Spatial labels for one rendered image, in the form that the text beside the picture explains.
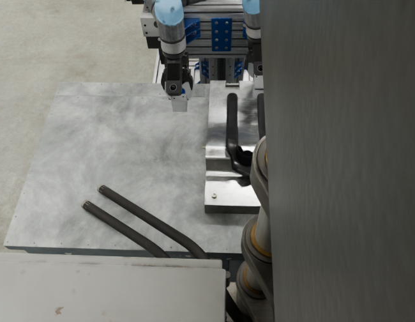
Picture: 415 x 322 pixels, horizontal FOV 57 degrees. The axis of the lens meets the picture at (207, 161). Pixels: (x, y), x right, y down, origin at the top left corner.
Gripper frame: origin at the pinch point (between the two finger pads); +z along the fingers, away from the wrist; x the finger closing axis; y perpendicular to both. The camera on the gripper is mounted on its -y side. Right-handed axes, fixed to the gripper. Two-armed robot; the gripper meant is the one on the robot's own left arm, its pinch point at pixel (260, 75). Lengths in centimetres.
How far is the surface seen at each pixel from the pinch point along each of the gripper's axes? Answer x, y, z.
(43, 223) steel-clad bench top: 71, -54, -4
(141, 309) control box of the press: 13, -82, -68
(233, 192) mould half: 9.7, -43.7, 0.4
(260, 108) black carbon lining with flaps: 0.6, -11.2, 4.3
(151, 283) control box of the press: 12, -80, -67
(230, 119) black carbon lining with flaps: 11.1, -15.7, 2.4
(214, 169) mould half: 15.8, -36.1, -0.7
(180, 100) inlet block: 26.9, -13.3, -7.7
